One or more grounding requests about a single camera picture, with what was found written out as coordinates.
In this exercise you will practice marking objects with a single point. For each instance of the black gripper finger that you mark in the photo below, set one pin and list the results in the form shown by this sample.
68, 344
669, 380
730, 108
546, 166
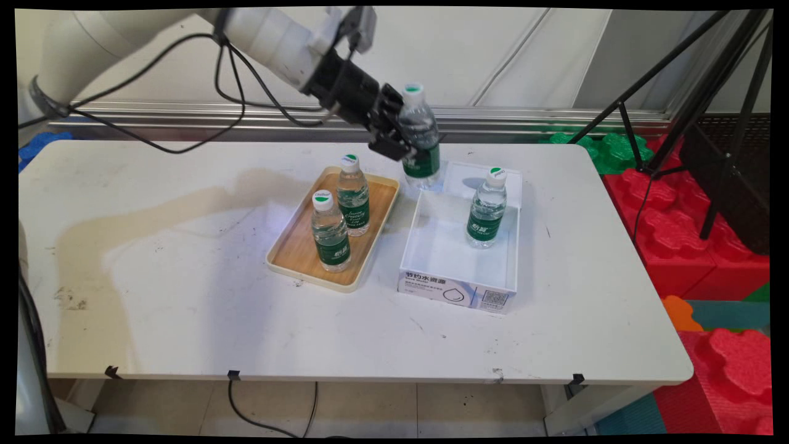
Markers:
392, 100
389, 145

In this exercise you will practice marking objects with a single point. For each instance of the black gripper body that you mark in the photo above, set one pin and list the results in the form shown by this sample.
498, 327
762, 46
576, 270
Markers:
345, 86

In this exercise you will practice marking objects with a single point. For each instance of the clear water bottle green label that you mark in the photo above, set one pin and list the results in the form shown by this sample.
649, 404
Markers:
487, 216
354, 203
421, 160
331, 240

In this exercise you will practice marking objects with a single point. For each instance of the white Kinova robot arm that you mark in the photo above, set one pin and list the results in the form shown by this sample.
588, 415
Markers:
265, 37

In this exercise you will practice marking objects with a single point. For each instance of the white cardboard box green print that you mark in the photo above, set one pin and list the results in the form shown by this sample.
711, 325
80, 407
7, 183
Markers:
444, 246

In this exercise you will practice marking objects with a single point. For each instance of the wooden tray cream rim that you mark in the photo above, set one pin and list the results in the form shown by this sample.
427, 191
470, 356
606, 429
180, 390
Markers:
296, 253

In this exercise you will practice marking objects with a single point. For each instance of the green foam block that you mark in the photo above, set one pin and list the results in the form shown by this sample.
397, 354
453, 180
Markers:
616, 151

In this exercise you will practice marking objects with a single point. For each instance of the black tape piece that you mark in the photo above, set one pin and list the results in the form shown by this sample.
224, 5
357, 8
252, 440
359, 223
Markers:
233, 374
576, 378
112, 372

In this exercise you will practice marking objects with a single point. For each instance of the large red foam block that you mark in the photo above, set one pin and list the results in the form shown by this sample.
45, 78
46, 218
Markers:
672, 222

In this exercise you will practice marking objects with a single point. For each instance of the black tripod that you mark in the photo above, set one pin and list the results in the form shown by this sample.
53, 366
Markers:
709, 86

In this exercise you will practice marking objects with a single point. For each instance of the white table leg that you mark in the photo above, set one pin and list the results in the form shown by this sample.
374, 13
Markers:
585, 410

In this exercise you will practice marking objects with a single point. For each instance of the orange foam piece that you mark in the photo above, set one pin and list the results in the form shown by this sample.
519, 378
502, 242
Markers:
678, 311

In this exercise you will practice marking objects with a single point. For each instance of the dark mesh panel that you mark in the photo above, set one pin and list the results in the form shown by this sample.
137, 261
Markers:
739, 185

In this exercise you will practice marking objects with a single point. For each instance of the teal foam floor mat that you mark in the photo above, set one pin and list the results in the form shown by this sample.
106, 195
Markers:
733, 314

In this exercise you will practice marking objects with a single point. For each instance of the red foam floor mat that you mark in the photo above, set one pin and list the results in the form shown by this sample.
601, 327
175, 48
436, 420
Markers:
727, 382

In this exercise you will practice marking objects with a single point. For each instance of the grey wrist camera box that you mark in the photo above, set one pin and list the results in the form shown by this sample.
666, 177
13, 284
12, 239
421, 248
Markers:
357, 24

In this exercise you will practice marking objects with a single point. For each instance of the aluminium wall rail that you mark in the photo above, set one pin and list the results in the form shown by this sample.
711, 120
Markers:
505, 117

